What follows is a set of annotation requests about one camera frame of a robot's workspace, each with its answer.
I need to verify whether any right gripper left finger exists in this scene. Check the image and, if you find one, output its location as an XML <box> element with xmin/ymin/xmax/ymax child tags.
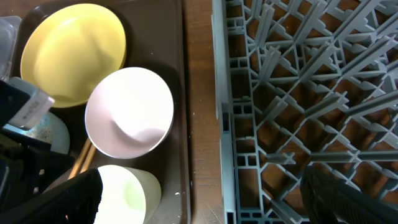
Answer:
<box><xmin>1</xmin><ymin>169</ymin><xmax>103</xmax><ymax>224</ymax></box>

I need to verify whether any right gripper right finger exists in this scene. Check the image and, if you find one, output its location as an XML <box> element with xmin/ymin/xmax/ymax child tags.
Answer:
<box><xmin>300</xmin><ymin>166</ymin><xmax>397</xmax><ymax>224</ymax></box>

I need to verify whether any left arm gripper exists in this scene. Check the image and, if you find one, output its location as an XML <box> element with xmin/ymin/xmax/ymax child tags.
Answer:
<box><xmin>1</xmin><ymin>130</ymin><xmax>75</xmax><ymax>212</ymax></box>

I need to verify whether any light blue bowl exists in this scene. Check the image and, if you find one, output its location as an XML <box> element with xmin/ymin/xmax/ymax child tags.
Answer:
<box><xmin>4</xmin><ymin>77</ymin><xmax>70</xmax><ymax>154</ymax></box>

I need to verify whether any pale green cup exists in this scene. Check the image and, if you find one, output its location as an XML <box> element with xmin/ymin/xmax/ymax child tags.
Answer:
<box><xmin>94</xmin><ymin>165</ymin><xmax>162</xmax><ymax>224</ymax></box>

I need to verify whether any pink bowl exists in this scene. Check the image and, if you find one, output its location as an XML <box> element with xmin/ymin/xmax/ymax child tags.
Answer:
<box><xmin>85</xmin><ymin>67</ymin><xmax>174</xmax><ymax>159</ymax></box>

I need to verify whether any grey dishwasher rack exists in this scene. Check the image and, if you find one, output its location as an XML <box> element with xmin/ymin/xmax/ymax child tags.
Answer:
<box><xmin>211</xmin><ymin>0</ymin><xmax>397</xmax><ymax>223</ymax></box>

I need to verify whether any clear plastic waste bin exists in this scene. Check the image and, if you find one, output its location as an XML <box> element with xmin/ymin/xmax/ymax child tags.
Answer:
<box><xmin>0</xmin><ymin>16</ymin><xmax>22</xmax><ymax>81</ymax></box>

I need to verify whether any wooden chopstick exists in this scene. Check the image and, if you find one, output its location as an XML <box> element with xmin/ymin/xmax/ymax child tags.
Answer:
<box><xmin>80</xmin><ymin>145</ymin><xmax>96</xmax><ymax>173</ymax></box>
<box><xmin>68</xmin><ymin>138</ymin><xmax>91</xmax><ymax>179</ymax></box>

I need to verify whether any yellow plate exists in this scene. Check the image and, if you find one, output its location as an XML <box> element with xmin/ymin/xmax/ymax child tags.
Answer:
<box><xmin>20</xmin><ymin>3</ymin><xmax>126</xmax><ymax>108</ymax></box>

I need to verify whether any brown serving tray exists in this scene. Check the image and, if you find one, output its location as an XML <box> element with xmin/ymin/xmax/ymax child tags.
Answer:
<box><xmin>11</xmin><ymin>1</ymin><xmax>191</xmax><ymax>223</ymax></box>

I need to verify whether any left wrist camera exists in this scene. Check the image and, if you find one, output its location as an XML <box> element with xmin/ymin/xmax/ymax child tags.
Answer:
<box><xmin>1</xmin><ymin>77</ymin><xmax>55</xmax><ymax>130</ymax></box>

